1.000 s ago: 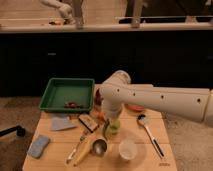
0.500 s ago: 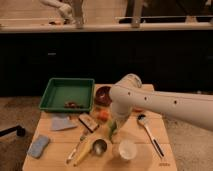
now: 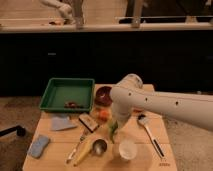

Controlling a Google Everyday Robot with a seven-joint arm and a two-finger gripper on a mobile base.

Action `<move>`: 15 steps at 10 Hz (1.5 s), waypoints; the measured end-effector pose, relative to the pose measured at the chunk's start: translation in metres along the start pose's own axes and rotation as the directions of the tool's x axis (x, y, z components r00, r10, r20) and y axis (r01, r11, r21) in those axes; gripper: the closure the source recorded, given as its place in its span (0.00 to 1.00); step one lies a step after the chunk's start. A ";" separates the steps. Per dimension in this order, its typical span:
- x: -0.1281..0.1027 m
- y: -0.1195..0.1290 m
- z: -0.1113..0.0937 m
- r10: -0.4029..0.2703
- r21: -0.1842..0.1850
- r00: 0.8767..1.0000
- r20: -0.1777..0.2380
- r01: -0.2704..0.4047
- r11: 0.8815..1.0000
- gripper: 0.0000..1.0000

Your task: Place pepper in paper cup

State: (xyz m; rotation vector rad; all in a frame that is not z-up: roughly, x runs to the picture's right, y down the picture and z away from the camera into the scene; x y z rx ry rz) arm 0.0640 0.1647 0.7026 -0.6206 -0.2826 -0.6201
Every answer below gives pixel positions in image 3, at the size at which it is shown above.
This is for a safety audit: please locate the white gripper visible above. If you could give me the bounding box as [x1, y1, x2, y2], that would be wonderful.
[111, 103, 132, 128]

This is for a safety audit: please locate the green pepper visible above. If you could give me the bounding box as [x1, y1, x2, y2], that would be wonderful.
[109, 121, 118, 142]

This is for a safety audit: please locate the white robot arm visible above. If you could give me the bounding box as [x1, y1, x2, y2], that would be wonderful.
[110, 74, 213, 131]

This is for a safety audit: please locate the white paper cup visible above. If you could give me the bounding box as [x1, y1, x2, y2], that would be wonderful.
[118, 139, 137, 161]

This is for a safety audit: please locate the metal cup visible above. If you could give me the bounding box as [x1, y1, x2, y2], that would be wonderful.
[92, 139, 107, 156]

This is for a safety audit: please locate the orange carrot toy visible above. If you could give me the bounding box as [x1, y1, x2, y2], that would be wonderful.
[133, 108, 144, 112]

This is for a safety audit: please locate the orange tomato toy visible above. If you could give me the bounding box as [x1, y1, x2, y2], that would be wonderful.
[98, 110, 110, 121]

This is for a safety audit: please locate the dark red bowl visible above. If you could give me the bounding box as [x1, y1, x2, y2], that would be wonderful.
[95, 86, 112, 107]

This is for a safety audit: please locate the small dark item in tray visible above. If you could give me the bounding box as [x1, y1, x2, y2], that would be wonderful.
[64, 102, 83, 108]

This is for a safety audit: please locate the yellow banana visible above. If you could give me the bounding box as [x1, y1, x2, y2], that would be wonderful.
[73, 136, 97, 167]

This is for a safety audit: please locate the green plastic tray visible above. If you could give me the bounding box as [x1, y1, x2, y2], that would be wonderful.
[40, 78, 95, 113]

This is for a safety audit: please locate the light blue cloth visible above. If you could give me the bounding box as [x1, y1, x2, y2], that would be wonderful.
[51, 115, 76, 131]

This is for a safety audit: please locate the blue sponge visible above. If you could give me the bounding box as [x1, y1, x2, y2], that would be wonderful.
[27, 135, 50, 158]

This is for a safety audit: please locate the black chair caster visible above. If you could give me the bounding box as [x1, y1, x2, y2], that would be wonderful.
[0, 125, 26, 137]

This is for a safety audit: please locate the black handled spoon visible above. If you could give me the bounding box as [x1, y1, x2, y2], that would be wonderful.
[137, 114, 165, 159]

